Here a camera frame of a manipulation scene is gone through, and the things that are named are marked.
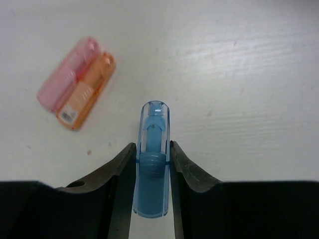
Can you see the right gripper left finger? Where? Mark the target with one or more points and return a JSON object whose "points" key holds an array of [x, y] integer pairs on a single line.
{"points": [[97, 206]]}

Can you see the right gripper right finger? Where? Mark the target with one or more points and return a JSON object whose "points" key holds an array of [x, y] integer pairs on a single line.
{"points": [[206, 208]]}

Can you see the blue highlighter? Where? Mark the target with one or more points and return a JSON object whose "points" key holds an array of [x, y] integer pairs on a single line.
{"points": [[151, 192]]}

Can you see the orange highlighter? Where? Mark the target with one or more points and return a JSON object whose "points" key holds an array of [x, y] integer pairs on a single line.
{"points": [[76, 109]]}

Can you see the pink highlighter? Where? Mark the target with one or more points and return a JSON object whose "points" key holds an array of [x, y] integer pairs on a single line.
{"points": [[62, 81]]}

